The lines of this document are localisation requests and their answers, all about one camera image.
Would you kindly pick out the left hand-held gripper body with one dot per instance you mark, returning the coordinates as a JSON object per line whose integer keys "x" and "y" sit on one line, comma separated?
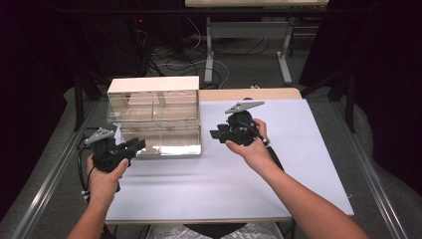
{"x": 106, "y": 156}

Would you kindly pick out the clear plastic drawer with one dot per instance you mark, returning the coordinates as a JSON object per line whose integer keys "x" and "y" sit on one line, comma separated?
{"x": 180, "y": 139}
{"x": 131, "y": 108}
{"x": 151, "y": 137}
{"x": 175, "y": 106}

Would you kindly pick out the clear acrylic drawer box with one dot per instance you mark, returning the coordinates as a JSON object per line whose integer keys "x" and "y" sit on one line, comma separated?
{"x": 152, "y": 83}

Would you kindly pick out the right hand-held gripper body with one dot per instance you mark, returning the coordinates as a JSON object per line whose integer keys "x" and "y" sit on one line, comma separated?
{"x": 244, "y": 127}

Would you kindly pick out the desk with white legs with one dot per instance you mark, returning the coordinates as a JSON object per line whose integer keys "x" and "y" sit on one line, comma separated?
{"x": 249, "y": 30}

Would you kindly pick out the power strip with red light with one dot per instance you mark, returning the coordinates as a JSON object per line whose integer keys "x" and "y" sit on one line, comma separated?
{"x": 140, "y": 28}

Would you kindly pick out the white table mat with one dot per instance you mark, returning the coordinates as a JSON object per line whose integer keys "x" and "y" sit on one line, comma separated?
{"x": 232, "y": 179}

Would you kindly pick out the black metal stand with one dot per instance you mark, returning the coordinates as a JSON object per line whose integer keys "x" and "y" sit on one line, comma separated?
{"x": 79, "y": 103}

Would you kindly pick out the aluminium floor rail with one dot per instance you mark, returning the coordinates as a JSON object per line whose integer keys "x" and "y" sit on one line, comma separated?
{"x": 49, "y": 179}
{"x": 375, "y": 179}

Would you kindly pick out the person's left hand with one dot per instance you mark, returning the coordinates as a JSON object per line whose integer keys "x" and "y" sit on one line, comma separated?
{"x": 103, "y": 186}

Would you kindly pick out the person's right hand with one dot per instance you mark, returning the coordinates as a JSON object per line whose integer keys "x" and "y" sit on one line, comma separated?
{"x": 253, "y": 154}

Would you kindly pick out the dark curtain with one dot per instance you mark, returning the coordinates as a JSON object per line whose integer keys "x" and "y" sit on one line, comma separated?
{"x": 384, "y": 83}
{"x": 30, "y": 83}

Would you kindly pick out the person's patterned clothing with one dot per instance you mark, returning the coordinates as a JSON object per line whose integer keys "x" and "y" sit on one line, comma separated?
{"x": 258, "y": 232}

